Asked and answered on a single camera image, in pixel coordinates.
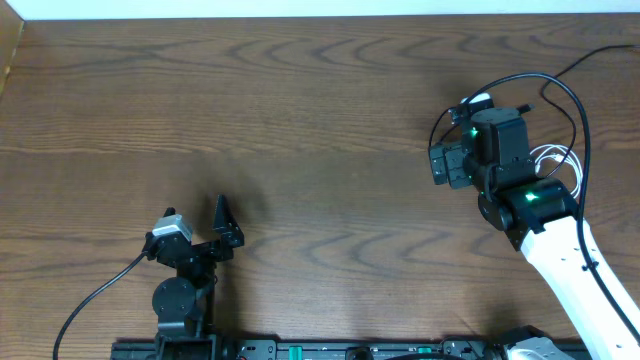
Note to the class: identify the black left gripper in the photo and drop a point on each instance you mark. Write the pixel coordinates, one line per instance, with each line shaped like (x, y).
(230, 234)

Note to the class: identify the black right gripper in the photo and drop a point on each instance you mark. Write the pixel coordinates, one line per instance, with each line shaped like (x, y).
(452, 153)

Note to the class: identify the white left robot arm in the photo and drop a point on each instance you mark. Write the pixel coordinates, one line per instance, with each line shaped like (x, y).
(184, 303)

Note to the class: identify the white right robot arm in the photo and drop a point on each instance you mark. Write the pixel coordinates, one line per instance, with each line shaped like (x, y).
(540, 218)

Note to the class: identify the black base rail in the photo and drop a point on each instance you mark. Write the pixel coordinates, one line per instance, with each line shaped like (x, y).
(380, 350)

